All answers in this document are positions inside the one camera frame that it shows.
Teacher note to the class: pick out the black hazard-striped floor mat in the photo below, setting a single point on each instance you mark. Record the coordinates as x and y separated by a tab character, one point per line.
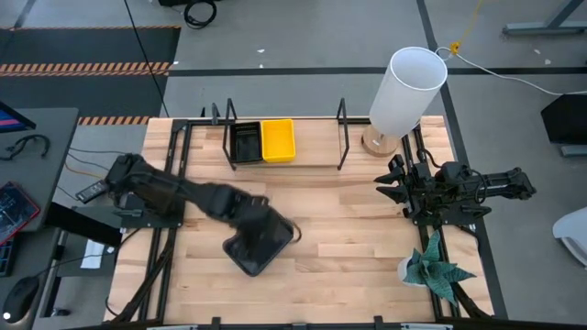
91	48

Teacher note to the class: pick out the red-edged tablet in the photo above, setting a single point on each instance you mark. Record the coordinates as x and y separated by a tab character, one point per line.
14	211

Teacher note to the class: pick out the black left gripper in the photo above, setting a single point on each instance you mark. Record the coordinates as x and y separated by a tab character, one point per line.
254	220

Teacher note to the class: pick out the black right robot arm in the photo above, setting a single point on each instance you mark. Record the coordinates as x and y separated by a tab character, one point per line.
486	185

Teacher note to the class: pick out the black remote control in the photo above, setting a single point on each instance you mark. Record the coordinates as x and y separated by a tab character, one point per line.
91	191

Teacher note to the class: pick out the black computer mouse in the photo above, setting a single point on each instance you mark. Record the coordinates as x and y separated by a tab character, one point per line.
19	300

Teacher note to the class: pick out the black slotted plastic basket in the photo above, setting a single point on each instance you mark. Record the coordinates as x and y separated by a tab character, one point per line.
246	143
257	261

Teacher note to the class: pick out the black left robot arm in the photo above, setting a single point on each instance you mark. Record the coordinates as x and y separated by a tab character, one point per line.
160	188

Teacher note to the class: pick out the white paper sheet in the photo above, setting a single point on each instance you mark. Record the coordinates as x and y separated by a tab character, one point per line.
92	254

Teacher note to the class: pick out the black metal rack frame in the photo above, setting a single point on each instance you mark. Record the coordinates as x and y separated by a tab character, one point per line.
312	153

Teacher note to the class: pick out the yellow slotted plastic basket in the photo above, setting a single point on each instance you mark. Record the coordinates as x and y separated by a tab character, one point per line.
278	141

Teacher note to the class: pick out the computer monitor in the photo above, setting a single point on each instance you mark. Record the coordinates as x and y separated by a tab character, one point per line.
11	120

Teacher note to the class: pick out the white chair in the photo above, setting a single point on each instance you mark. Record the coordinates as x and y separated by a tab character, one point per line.
573	234

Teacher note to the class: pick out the black box on floor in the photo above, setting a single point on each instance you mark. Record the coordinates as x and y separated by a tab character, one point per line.
566	119

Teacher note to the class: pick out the grey side desk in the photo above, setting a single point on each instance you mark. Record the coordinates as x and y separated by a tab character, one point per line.
36	169

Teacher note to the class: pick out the white shade wooden base lamp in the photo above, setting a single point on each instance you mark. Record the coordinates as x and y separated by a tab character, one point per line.
406	91

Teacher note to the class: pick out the black keyboard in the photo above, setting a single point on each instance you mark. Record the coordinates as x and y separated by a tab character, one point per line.
7	256

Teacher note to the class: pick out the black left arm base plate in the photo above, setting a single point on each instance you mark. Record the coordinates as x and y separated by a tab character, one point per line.
137	217

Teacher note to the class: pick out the green plant in white pot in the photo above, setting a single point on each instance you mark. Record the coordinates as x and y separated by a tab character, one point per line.
433	270

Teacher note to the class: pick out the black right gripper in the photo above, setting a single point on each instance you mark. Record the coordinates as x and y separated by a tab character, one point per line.
419	188

